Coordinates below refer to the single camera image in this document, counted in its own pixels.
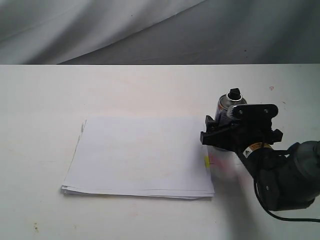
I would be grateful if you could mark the white paper stack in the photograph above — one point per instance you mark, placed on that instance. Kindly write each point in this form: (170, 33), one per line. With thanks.
(140, 156)

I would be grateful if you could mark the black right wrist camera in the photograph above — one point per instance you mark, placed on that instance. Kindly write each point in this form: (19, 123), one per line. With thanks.
(252, 112)

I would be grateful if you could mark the white spray paint can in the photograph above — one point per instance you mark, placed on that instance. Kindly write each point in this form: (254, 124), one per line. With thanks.
(226, 107)

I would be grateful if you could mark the white backdrop cloth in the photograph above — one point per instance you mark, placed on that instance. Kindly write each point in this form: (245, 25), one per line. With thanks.
(159, 32)

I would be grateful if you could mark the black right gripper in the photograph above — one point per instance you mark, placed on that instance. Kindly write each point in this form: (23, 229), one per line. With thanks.
(250, 139)

